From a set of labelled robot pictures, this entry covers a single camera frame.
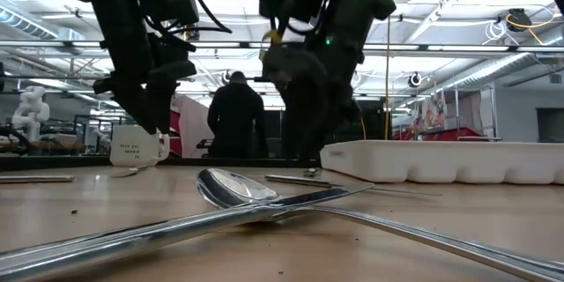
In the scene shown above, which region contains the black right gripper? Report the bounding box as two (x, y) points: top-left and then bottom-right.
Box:
(263, 0), (400, 163)

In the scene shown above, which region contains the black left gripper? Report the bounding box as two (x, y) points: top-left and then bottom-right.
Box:
(69, 0), (197, 136)

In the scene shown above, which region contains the white mug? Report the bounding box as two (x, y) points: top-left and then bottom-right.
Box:
(108, 123), (171, 167)

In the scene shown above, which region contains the pink panel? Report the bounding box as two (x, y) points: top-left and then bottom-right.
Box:
(169, 93), (212, 159)

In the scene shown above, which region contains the black partition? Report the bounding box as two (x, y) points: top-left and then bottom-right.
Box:
(352, 99), (389, 142)

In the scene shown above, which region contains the silver spoon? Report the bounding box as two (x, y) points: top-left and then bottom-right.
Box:
(109, 166), (152, 179)
(196, 167), (564, 282)

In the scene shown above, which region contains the yellow tape band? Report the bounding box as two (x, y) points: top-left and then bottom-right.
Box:
(263, 29), (283, 48)

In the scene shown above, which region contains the person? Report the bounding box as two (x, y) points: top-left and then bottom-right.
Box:
(206, 70), (269, 160)

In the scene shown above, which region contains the white cutlery tray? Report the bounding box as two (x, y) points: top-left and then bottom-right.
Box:
(320, 139), (564, 185)

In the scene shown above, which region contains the cluttered workbench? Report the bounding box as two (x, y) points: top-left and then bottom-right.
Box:
(0, 114), (111, 156)

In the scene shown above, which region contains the colourful floral banner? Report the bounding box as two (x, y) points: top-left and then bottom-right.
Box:
(412, 90), (449, 132)

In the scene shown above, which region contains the white robot figure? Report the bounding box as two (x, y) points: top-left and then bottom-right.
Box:
(11, 85), (52, 142)

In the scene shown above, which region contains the ceiling light strip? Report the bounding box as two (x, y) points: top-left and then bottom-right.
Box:
(0, 40), (564, 52)

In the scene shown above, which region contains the metal shelf rack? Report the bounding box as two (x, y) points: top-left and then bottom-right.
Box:
(453, 87), (503, 143)

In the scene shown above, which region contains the black aluminium table frame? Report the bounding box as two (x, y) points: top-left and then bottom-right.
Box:
(0, 154), (323, 168)

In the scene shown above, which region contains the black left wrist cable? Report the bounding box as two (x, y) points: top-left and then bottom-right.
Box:
(145, 0), (234, 52)

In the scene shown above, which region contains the silver air duct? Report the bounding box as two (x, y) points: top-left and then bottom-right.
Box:
(435, 50), (564, 93)
(0, 6), (61, 41)

